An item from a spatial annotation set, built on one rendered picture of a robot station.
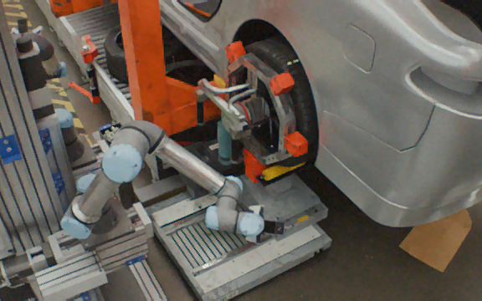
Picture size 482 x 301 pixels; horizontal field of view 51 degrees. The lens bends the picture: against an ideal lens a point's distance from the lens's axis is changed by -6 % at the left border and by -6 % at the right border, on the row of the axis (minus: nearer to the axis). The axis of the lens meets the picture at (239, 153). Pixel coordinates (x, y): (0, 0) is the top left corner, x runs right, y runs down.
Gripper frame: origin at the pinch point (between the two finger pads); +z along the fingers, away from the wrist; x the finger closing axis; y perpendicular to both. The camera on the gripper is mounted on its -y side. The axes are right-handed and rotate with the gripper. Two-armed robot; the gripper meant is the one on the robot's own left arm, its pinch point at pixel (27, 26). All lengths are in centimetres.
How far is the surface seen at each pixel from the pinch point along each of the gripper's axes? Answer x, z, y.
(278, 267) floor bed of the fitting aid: 122, -94, 103
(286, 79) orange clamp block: 115, -73, -4
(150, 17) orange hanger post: 61, -22, -11
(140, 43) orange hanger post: 56, -23, 1
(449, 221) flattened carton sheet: 239, -88, 96
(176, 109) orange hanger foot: 78, -17, 47
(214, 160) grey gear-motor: 99, -31, 76
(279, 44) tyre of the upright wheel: 120, -48, -8
